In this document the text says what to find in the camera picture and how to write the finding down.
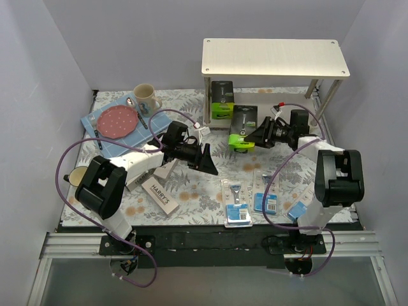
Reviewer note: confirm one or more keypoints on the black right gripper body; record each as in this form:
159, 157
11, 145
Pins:
269, 131

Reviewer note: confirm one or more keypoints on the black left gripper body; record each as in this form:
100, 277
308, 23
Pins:
201, 156

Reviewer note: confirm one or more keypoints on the white Harry's box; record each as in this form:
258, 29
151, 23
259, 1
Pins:
134, 182
160, 196
164, 171

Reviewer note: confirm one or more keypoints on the black green Gillette Labs box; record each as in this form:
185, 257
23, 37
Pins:
223, 101

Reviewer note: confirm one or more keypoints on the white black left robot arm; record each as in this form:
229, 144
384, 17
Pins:
102, 185

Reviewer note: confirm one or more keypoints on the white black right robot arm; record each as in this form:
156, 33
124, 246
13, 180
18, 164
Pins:
338, 179

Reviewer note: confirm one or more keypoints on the clear blue razor blister pack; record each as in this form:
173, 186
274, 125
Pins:
236, 203

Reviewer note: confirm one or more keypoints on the beige ceramic mug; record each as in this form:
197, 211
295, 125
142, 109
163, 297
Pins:
146, 99

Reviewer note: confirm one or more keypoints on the silver spoon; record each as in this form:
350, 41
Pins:
132, 104

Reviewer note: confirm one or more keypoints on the pink dotted plate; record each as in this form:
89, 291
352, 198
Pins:
117, 122

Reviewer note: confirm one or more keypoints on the silver fork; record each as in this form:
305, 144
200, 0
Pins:
93, 122

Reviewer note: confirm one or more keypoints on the cream enamel cup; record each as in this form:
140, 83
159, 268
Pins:
76, 175

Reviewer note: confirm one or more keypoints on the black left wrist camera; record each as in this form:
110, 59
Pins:
175, 133

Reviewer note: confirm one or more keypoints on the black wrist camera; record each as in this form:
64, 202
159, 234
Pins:
299, 121
175, 133

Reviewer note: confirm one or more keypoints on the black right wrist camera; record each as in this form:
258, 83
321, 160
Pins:
299, 121

